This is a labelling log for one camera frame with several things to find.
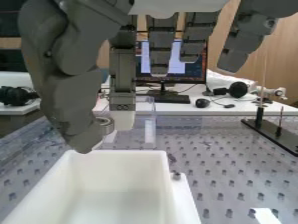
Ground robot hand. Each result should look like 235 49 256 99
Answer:
18 0 298 155

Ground silver ring bearing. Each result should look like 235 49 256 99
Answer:
95 117 116 136

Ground computer screen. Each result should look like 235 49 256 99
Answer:
135 39 211 85

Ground black keyboard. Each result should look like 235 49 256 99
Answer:
147 94 192 105

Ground black mouse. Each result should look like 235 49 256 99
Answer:
195 98 212 109

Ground white desk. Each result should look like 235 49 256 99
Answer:
91 83 298 118

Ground small white box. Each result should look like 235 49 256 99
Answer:
0 149 204 224

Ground black headphones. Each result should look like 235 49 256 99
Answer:
212 80 251 99

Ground thin stick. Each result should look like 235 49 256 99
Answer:
260 53 269 109

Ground small white jointed device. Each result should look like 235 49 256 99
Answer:
255 85 289 102

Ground black plate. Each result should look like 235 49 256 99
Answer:
240 118 298 158

